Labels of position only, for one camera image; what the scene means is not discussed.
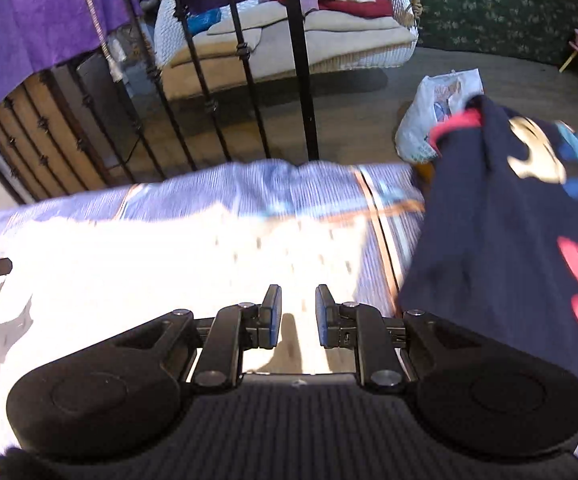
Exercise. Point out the blue plaid bed sheet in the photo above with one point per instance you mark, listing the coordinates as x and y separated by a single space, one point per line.
384 196

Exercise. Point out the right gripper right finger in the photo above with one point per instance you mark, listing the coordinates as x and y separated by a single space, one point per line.
327 317

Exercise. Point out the cream polka dot garment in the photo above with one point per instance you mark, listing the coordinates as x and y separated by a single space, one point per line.
75 283

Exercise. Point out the white plastic bag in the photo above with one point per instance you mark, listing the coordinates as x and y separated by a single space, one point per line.
437 98

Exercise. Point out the navy printed garment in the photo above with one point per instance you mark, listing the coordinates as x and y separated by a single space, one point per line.
498 249

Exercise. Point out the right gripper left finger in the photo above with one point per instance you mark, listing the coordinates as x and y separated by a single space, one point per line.
269 318

